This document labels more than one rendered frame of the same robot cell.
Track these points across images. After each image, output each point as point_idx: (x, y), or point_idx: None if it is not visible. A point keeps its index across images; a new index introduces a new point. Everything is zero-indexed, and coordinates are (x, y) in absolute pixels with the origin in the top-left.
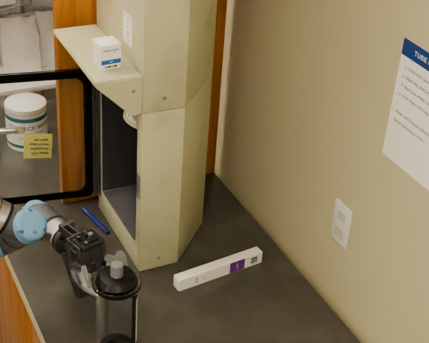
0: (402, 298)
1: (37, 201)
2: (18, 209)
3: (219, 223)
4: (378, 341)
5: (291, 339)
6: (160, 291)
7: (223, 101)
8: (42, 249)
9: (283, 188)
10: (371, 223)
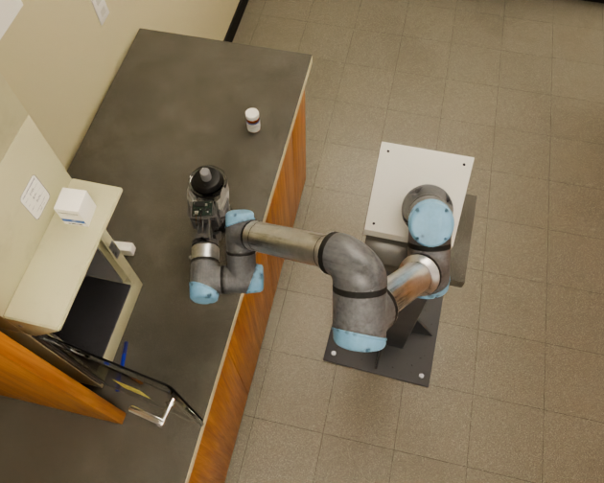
0: (58, 91)
1: (197, 289)
2: (241, 224)
3: None
4: (72, 135)
5: (112, 171)
6: (147, 255)
7: None
8: (189, 356)
9: None
10: (22, 103)
